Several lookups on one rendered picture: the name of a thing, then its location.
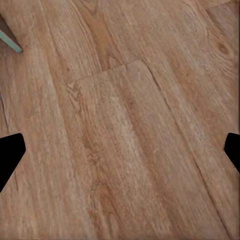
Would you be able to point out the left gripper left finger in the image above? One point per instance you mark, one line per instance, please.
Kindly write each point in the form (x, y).
(12, 149)

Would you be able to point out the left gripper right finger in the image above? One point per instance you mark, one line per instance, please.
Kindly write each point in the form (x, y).
(232, 149)

